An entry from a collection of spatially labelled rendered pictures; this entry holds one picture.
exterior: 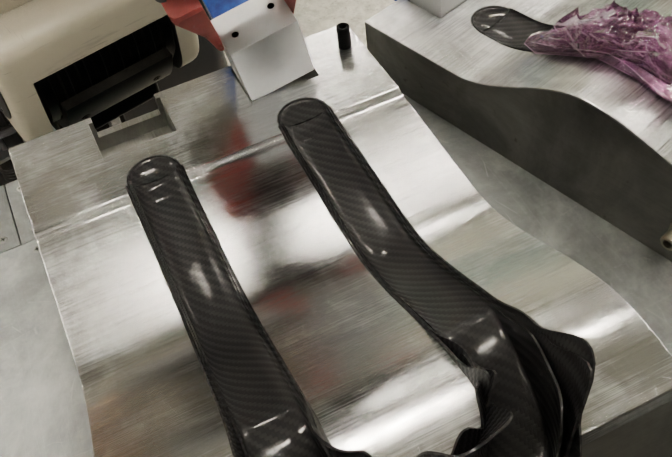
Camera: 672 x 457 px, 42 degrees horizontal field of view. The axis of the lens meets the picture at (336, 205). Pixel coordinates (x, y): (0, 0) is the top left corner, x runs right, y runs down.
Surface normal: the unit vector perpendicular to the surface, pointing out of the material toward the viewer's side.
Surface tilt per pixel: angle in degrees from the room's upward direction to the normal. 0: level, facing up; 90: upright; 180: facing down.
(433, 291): 28
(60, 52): 98
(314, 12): 0
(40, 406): 0
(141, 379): 20
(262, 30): 13
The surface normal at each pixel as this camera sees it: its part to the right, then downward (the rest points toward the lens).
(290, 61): 0.44, 0.75
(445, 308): -0.27, -0.89
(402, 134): -0.07, -0.62
